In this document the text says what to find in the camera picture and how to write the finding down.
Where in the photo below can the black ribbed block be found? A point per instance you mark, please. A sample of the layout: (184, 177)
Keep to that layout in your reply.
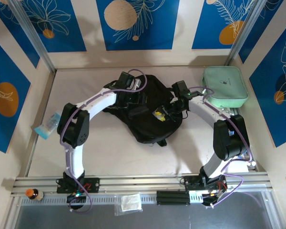
(172, 198)

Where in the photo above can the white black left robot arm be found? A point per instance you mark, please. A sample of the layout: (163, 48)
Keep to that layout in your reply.
(97, 100)

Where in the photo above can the grey front panel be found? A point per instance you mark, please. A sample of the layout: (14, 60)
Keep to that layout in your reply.
(157, 219)

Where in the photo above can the blue poster white flower drawing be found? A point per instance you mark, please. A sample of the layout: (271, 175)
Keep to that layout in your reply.
(71, 35)

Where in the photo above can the blue wall poster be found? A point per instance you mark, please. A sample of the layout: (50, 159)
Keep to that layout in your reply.
(14, 35)
(264, 31)

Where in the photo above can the aluminium mounting rail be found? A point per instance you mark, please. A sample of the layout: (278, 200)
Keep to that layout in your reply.
(138, 183)

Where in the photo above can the white slotted box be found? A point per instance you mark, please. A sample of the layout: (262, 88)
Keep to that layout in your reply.
(195, 196)

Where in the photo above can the blue poster beige circle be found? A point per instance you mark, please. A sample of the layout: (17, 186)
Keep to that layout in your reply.
(157, 28)

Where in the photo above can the white knob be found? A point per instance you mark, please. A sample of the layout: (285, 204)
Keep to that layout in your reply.
(252, 164)

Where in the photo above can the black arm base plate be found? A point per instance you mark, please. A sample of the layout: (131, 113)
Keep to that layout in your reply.
(190, 182)
(93, 184)

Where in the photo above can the blue poster orange circle feather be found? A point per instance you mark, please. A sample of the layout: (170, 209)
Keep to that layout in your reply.
(209, 23)

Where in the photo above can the clear plastic bag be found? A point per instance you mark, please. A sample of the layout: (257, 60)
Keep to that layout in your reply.
(131, 202)

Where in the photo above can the blue poster white leaf drawing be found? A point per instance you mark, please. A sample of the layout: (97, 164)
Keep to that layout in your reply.
(271, 95)

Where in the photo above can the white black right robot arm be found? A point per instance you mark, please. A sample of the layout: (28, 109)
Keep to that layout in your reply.
(205, 107)

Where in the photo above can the aluminium corner post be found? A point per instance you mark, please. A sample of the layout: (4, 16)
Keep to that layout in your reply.
(245, 33)
(33, 35)

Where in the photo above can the mint green zip case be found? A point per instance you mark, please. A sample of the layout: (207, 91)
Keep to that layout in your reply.
(224, 86)

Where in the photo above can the blue poster orange circle flower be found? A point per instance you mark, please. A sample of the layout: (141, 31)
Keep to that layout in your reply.
(12, 71)

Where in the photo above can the black backpack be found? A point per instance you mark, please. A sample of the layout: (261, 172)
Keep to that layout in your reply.
(152, 133)

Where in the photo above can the brown bottle orange cap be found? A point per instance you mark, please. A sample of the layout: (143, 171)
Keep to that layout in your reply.
(34, 194)

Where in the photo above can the light blue packet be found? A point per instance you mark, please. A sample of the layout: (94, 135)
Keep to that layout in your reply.
(46, 126)

